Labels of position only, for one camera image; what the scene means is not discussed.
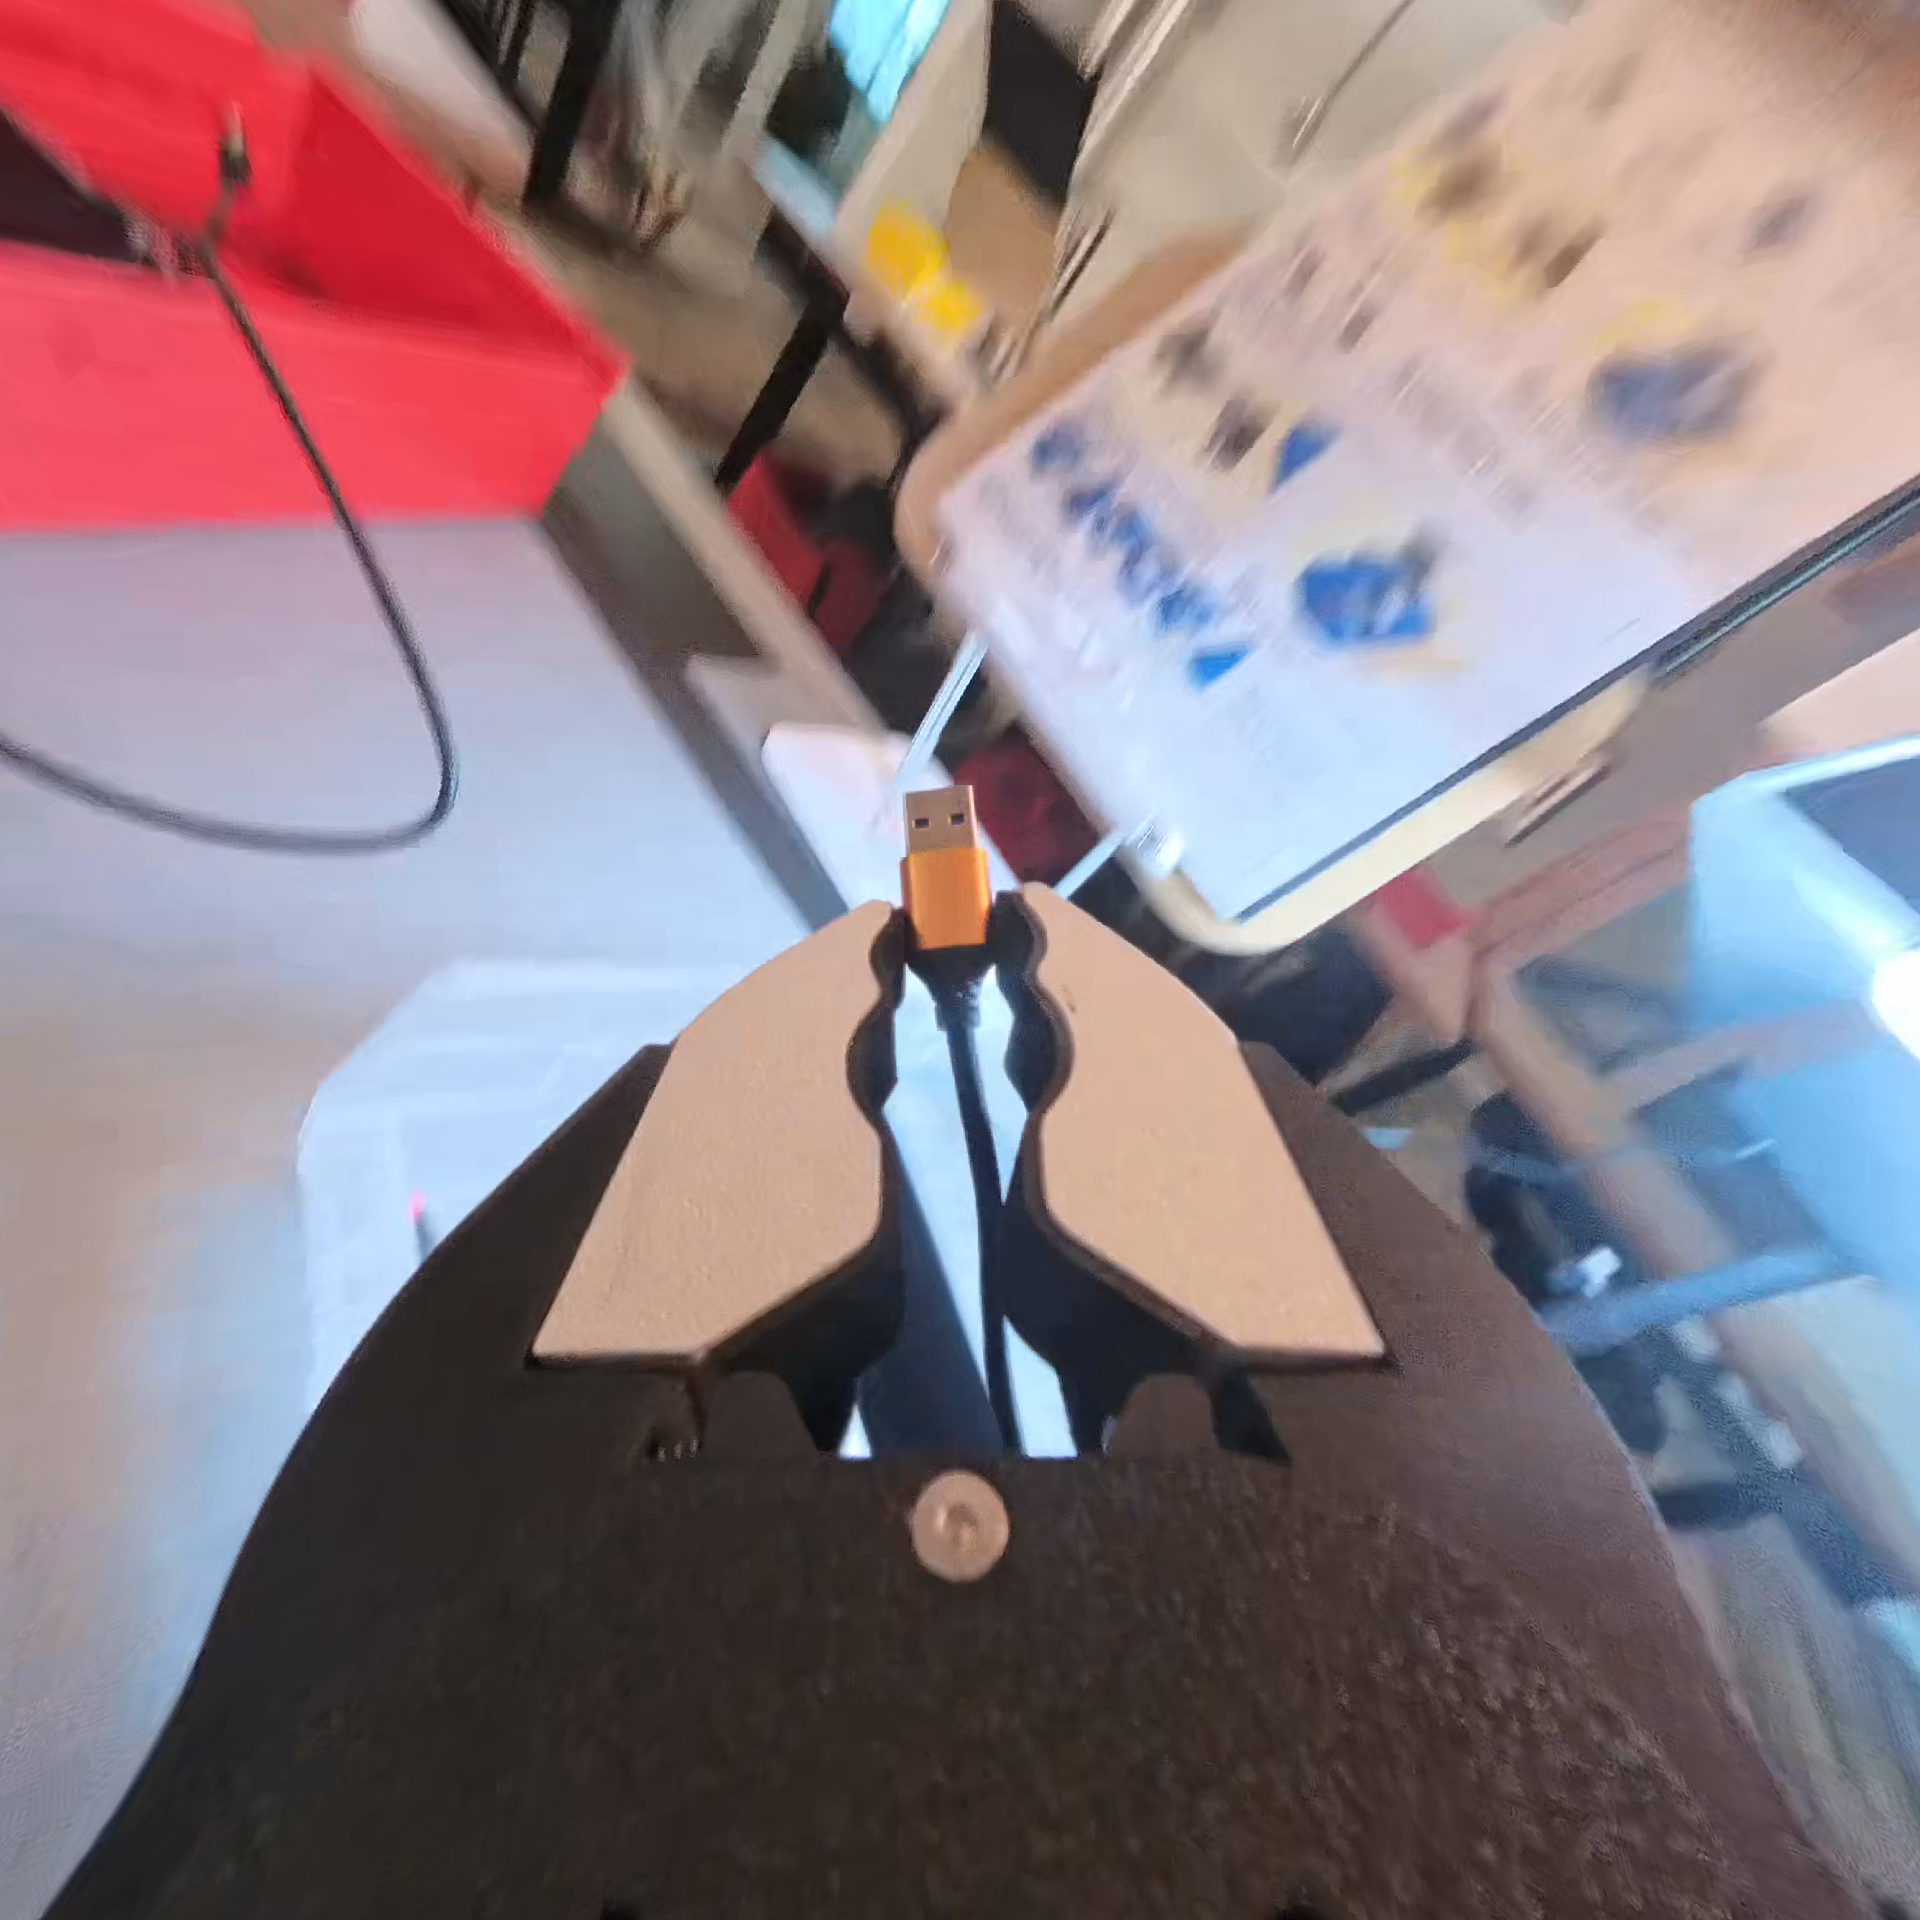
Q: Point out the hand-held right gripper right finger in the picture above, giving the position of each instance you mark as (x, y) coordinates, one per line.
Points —
(1185, 1184)

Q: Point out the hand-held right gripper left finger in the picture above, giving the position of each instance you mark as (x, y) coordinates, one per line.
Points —
(735, 1184)

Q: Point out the clear plastic bin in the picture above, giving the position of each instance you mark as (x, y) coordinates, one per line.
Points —
(450, 1079)

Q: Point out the red plastic bin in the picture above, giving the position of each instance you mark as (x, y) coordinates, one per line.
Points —
(224, 389)

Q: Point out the instruction sheet on stand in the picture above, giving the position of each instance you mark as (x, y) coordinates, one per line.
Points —
(839, 797)

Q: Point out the red backpack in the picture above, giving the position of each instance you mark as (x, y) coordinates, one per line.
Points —
(809, 556)

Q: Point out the yellow bin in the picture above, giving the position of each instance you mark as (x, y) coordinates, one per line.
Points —
(915, 271)

